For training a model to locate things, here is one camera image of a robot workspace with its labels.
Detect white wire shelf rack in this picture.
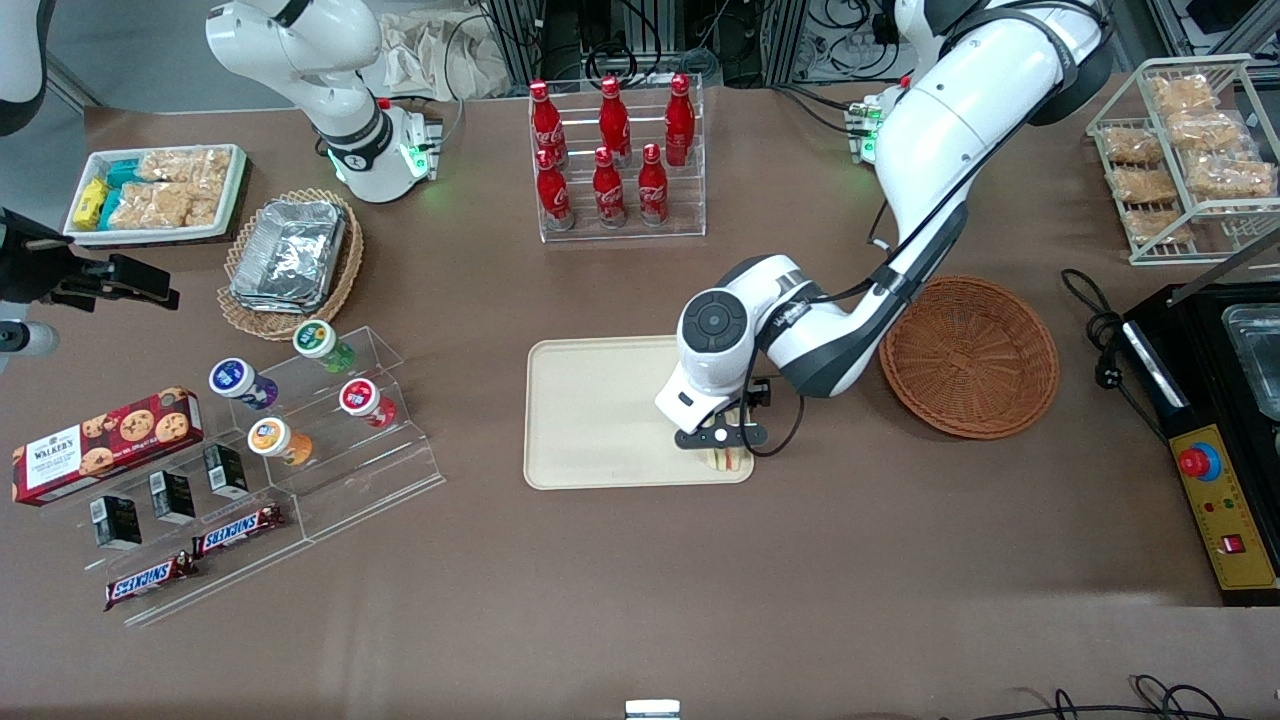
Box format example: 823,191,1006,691
1087,55,1280,267

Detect yellow snack packet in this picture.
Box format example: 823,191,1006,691
74,178,110,232

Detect black power cable with plug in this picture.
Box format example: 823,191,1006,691
1060,268,1173,443

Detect black floor cables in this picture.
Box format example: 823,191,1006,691
955,674,1280,720

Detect small black box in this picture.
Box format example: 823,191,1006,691
203,443,250,501
91,495,144,551
149,470,197,526

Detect oval light wicker basket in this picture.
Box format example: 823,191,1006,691
217,188,365,343

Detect purple lid drink cup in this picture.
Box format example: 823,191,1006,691
208,357,280,410

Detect cream plastic tray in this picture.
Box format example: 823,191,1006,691
524,336,756,491

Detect Snickers chocolate bar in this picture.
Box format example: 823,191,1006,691
191,505,286,559
103,551,198,612

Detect clear acrylic bottle rack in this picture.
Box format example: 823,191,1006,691
528,75,708,245

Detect clear acrylic stepped display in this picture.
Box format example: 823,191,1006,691
55,325,447,630

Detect green lid drink cup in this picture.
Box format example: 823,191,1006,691
292,319,357,375

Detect crumpled beige bag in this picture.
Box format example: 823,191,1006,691
378,8,513,102

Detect round brown wicker basket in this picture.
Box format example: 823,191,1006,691
880,276,1061,441

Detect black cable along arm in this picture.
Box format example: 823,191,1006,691
745,185,971,459

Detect red Walkers cookie box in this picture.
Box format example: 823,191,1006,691
12,386,205,508

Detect bagged rice cracker snack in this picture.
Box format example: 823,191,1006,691
1148,75,1218,117
1099,126,1165,165
138,147,233,187
113,181,197,230
190,180,232,227
1165,111,1248,153
1110,166,1180,205
1122,206,1194,247
1185,155,1277,200

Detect steel fryer pan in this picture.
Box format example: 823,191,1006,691
1222,304,1280,423

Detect white rectangular snack bin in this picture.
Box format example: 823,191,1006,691
63,144,249,247

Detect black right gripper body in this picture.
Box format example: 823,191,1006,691
0,207,116,307

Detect red lid drink cup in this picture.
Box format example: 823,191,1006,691
338,377,397,429

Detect red cola bottle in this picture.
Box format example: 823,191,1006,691
529,80,567,167
665,73,696,168
536,148,575,232
592,147,627,230
637,143,670,227
598,76,632,163

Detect orange lid drink cup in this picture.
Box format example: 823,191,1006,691
247,416,314,467

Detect stack of foil trays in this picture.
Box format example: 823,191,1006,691
229,200,348,315

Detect black fryer with yellow panel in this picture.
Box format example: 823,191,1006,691
1120,280,1280,607

